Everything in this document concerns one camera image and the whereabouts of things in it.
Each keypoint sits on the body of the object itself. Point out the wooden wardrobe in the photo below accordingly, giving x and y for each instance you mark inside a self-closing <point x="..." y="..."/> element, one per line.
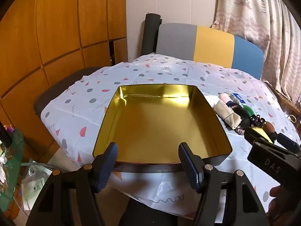
<point x="47" y="40"/>

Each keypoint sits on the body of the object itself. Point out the grey yellow blue chair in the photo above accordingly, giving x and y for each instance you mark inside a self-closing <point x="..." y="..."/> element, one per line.
<point x="211" y="44"/>

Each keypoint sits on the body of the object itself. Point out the beige cloth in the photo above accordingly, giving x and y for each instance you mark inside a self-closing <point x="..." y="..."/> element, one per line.
<point x="227" y="114"/>

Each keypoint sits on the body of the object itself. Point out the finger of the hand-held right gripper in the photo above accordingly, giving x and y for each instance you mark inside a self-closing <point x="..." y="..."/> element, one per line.
<point x="252" y="135"/>
<point x="285" y="142"/>

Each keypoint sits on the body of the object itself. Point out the black hairpiece with beads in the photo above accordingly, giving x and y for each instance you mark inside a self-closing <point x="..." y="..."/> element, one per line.
<point x="243" y="120"/>

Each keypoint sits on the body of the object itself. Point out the brown round object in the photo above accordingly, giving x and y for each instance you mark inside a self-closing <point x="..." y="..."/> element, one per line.
<point x="270" y="127"/>

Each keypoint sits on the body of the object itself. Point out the rattan chair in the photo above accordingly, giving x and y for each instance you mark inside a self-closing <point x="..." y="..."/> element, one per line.
<point x="282" y="98"/>

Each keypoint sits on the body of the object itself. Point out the yellow sponge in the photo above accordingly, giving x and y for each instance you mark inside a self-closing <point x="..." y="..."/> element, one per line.
<point x="263" y="133"/>

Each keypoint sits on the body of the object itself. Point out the white packet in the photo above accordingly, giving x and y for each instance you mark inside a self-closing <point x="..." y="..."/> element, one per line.
<point x="211" y="101"/>

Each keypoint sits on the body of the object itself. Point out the pink rolled towel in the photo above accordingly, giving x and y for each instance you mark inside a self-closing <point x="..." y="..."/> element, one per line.
<point x="224" y="97"/>

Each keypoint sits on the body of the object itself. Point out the white patterned tablecloth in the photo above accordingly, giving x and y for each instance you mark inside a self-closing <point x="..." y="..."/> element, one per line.
<point x="84" y="108"/>

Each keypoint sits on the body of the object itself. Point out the black rolled mat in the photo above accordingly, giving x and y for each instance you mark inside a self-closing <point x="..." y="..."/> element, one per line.
<point x="150" y="33"/>

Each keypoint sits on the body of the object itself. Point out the blue tissue packet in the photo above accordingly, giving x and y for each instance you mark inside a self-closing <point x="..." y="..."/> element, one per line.
<point x="238" y="97"/>

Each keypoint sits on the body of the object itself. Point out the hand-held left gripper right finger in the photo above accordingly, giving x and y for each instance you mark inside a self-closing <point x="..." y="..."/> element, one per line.
<point x="190" y="167"/>

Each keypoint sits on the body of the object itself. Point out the purple small object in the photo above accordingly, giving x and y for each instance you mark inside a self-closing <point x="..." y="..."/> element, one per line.
<point x="9" y="130"/>

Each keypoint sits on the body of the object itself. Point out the gold metal tin box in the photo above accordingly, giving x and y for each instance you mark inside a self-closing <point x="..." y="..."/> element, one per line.
<point x="160" y="127"/>

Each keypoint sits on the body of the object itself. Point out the green silicone bottle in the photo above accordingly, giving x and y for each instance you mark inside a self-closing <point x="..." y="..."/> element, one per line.
<point x="248" y="110"/>

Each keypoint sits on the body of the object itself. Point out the white plastic bag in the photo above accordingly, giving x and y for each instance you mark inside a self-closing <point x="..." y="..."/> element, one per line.
<point x="35" y="186"/>

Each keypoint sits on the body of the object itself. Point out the person's right hand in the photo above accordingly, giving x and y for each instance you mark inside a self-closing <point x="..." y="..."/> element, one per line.
<point x="279" y="193"/>

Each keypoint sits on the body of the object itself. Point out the green glass side table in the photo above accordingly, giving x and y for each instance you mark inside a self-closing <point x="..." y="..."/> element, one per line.
<point x="15" y="160"/>

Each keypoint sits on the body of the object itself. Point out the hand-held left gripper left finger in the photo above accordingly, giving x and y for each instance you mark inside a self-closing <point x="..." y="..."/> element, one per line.
<point x="107" y="167"/>

